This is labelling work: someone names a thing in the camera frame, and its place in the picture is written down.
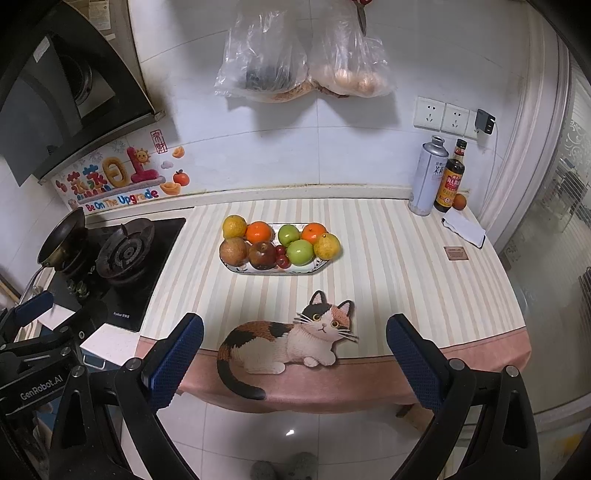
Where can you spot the striped cat print tablecloth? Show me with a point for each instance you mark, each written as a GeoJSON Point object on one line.
{"type": "Point", "coordinates": [392, 277]}

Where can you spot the red apple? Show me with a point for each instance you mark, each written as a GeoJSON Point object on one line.
{"type": "Point", "coordinates": [262, 256]}

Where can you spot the clear plastic bag pale contents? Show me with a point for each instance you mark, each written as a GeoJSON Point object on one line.
{"type": "Point", "coordinates": [351, 64]}

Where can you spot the clear plastic bag dark contents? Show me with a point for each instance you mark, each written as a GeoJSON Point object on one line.
{"type": "Point", "coordinates": [263, 64]}

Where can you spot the grey fuzzy slipper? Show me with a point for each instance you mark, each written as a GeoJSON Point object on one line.
{"type": "Point", "coordinates": [300, 465]}

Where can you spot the black plug charger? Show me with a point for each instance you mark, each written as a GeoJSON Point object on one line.
{"type": "Point", "coordinates": [485, 121]}

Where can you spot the large green apple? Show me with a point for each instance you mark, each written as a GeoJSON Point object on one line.
{"type": "Point", "coordinates": [300, 252]}

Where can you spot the dark sauce bottle red label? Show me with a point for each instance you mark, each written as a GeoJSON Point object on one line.
{"type": "Point", "coordinates": [451, 184]}

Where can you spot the white paper sheet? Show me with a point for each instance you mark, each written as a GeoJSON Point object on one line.
{"type": "Point", "coordinates": [55, 317]}

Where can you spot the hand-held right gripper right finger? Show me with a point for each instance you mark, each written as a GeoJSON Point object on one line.
{"type": "Point", "coordinates": [411, 360]}

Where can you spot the bright orange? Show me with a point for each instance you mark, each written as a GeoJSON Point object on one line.
{"type": "Point", "coordinates": [314, 232]}
{"type": "Point", "coordinates": [258, 232]}

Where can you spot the black gas stove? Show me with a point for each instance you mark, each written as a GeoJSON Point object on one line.
{"type": "Point", "coordinates": [138, 277]}

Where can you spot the floral print plate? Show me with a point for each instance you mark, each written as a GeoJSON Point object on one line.
{"type": "Point", "coordinates": [277, 271]}

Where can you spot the brown round fruit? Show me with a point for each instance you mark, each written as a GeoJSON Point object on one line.
{"type": "Point", "coordinates": [233, 251]}

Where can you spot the yellow-green citrus fruit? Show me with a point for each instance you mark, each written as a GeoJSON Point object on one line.
{"type": "Point", "coordinates": [234, 227]}

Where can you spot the large yellow citrus fruit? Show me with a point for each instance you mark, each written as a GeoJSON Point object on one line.
{"type": "Point", "coordinates": [328, 246]}

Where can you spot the white door frame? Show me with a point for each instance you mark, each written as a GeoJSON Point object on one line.
{"type": "Point", "coordinates": [531, 138]}

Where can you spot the black range hood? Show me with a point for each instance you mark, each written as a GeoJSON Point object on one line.
{"type": "Point", "coordinates": [55, 92]}

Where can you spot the dark frying pan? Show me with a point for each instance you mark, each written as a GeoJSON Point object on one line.
{"type": "Point", "coordinates": [62, 233]}

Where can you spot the white folded cloth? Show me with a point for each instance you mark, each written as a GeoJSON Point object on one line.
{"type": "Point", "coordinates": [464, 227]}

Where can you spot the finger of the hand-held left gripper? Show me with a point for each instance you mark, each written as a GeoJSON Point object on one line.
{"type": "Point", "coordinates": [34, 302]}

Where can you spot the white wall socket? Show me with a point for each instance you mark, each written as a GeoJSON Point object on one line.
{"type": "Point", "coordinates": [471, 129]}
{"type": "Point", "coordinates": [455, 118]}
{"type": "Point", "coordinates": [428, 113]}

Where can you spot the grey metal bottle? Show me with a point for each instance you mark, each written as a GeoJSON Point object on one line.
{"type": "Point", "coordinates": [427, 180]}

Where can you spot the colourful wall sticker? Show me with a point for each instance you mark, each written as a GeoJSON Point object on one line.
{"type": "Point", "coordinates": [120, 177]}

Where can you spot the frosted glass door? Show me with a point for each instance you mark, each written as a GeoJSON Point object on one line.
{"type": "Point", "coordinates": [554, 230]}

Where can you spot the small green apple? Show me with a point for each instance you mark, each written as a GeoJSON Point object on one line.
{"type": "Point", "coordinates": [288, 234]}

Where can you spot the brown square card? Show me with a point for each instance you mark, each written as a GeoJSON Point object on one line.
{"type": "Point", "coordinates": [456, 253]}

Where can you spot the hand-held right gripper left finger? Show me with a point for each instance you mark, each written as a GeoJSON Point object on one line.
{"type": "Point", "coordinates": [178, 364]}

